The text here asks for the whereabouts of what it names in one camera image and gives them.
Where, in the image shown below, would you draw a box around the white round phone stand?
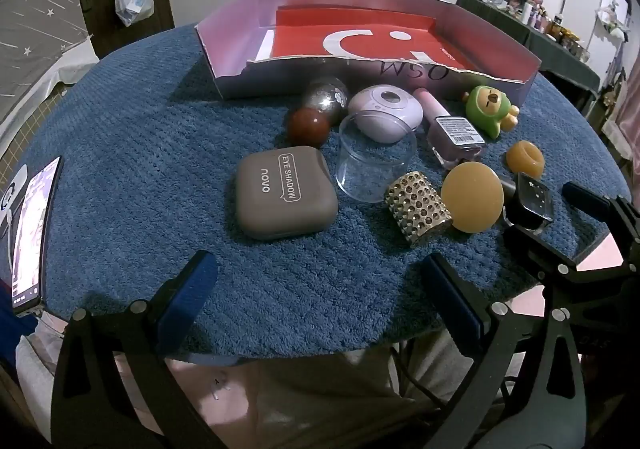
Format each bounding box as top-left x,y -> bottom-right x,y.
0,164 -> 28,235

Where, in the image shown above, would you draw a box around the green bear figurine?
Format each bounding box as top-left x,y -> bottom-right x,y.
459,85 -> 521,142

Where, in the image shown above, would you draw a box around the brown eyeshadow case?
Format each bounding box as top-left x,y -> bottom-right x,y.
232,146 -> 340,241

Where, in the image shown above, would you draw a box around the pink curtain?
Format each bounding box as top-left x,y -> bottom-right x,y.
602,64 -> 640,165

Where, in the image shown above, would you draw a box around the person's beige pants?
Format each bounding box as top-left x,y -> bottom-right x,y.
15,319 -> 501,449

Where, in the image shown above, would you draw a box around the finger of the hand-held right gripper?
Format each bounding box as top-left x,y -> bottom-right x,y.
501,223 -> 640,290
561,180 -> 640,275

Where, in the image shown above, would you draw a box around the clear plastic cup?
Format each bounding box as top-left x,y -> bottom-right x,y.
336,110 -> 418,203

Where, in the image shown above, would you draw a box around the black nail polish bottle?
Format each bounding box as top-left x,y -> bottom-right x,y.
492,172 -> 556,235

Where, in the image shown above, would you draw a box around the silver ball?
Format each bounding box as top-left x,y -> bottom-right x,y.
301,76 -> 349,122

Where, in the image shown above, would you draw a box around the table with dark cloth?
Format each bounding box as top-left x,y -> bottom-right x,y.
456,0 -> 601,95

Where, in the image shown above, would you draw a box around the brown ball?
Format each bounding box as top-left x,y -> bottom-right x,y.
286,108 -> 332,148

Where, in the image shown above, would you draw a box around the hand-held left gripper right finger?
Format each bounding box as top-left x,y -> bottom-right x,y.
420,251 -> 588,449

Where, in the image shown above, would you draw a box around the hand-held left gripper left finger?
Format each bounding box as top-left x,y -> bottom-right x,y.
50,249 -> 221,449

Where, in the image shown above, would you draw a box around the blue towel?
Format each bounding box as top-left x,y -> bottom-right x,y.
10,22 -> 633,357

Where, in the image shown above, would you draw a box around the pink nail polish bottle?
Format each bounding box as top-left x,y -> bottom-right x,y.
412,88 -> 488,167

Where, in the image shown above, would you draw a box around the gold studded cylinder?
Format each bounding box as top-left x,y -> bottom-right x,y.
384,170 -> 453,248

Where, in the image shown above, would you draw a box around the orange ring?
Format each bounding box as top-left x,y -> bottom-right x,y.
506,140 -> 545,180

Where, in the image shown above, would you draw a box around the smartphone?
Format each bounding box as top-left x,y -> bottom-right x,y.
10,156 -> 65,317

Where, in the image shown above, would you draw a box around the red paper sheet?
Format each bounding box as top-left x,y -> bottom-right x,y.
257,6 -> 478,75

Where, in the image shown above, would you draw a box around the row of bottles and jars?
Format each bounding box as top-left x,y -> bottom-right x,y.
470,0 -> 593,62

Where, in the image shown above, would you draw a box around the lilac cardboard box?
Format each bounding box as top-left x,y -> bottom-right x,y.
195,0 -> 542,109

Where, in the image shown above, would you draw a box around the lilac toy camera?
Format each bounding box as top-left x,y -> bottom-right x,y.
347,84 -> 425,144

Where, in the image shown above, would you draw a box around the grey star-print cloth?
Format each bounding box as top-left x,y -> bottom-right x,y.
0,0 -> 98,115

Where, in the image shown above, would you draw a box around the orange ball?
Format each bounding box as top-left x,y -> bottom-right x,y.
441,162 -> 504,235

